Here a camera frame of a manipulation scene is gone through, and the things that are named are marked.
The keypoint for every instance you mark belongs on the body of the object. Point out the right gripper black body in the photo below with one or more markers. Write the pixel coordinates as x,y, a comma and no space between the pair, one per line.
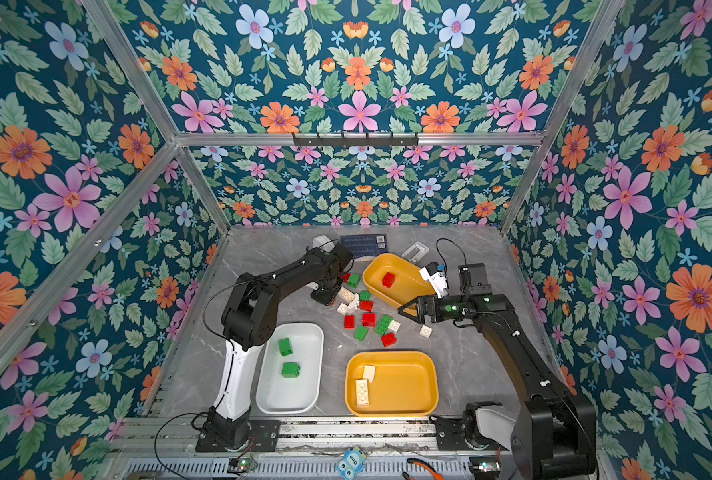
452,307

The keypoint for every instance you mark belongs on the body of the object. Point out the red lego brick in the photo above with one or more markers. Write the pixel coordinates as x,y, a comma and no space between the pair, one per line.
388,280
369,320
389,339

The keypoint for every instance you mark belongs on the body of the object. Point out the small white lego brick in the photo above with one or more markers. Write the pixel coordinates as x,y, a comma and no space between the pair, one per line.
369,373

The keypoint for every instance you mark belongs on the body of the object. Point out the cream long lego brick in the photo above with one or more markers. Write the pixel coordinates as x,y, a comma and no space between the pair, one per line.
362,392

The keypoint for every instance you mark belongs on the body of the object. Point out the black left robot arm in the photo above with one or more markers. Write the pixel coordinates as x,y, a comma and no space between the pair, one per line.
249,319

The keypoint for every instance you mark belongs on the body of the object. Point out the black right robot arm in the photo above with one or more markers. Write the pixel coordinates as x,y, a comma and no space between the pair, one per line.
553,434

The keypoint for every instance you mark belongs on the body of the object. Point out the white flat lego plate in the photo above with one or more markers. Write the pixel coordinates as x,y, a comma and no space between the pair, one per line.
426,331

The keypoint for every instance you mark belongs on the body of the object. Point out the white square lego brick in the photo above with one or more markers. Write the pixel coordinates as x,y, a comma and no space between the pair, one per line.
394,326

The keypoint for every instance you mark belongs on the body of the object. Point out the large green lego plate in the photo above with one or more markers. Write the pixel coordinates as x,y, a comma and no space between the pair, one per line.
383,325

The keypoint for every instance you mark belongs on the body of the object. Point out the far yellow plastic bin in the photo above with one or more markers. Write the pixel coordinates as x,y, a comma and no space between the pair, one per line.
396,282

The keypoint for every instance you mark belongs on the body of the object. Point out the yellow plastic bin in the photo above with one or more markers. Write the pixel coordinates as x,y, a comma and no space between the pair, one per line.
405,384
396,282

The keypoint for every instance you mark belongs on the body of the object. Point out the green small lego brick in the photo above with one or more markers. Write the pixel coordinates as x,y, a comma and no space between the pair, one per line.
361,333

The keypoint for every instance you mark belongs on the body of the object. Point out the near yellow plastic bin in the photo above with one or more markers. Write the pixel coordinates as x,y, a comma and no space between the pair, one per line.
405,384

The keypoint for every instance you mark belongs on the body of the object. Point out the dark blue book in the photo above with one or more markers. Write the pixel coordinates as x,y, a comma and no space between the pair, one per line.
365,247

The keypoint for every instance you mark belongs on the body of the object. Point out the white plastic bin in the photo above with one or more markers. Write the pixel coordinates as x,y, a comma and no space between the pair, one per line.
279,396

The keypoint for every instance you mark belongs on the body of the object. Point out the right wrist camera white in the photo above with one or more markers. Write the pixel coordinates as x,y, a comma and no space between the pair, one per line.
435,274

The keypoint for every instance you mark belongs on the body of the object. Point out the black hook rail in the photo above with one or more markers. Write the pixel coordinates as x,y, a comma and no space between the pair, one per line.
343,140

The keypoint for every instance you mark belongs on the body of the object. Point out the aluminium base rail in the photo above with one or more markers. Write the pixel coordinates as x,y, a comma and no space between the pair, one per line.
327,434

